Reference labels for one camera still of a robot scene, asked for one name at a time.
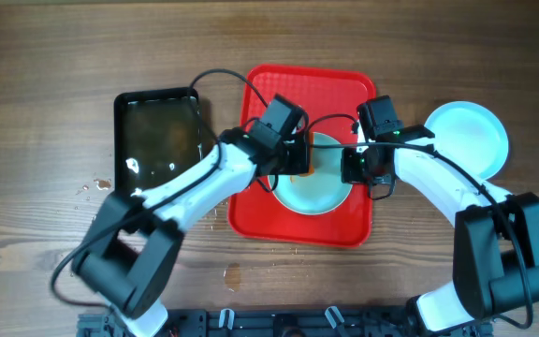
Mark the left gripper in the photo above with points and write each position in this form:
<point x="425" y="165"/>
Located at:
<point x="302" y="160"/>

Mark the red plastic serving tray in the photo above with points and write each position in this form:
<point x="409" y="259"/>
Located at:
<point x="257" y="214"/>

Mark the light blue plate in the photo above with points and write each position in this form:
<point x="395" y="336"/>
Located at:
<point x="472" y="135"/>
<point x="320" y="193"/>

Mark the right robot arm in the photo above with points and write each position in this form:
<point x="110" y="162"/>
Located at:
<point x="450" y="160"/>

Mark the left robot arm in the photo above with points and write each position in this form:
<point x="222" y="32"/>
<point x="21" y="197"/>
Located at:
<point x="129" y="251"/>

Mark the black tray with water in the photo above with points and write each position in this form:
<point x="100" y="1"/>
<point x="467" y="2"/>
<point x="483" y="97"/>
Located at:
<point x="157" y="137"/>

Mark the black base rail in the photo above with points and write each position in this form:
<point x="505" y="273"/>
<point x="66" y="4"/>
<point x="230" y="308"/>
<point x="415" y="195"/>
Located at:
<point x="387" y="321"/>

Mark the green and orange sponge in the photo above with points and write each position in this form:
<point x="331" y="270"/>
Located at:
<point x="294" y="178"/>

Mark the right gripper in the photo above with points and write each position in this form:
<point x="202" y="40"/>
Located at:
<point x="351" y="174"/>

